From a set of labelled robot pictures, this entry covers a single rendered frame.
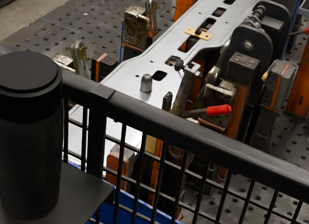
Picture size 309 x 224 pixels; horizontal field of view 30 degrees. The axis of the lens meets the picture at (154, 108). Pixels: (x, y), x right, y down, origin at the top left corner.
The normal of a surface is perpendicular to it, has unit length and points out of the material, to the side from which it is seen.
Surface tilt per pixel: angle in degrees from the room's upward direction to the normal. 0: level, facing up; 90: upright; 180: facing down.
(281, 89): 90
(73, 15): 0
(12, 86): 0
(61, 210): 0
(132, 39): 90
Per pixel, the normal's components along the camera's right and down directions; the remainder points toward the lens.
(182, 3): -0.46, 0.52
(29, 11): 0.11, -0.77
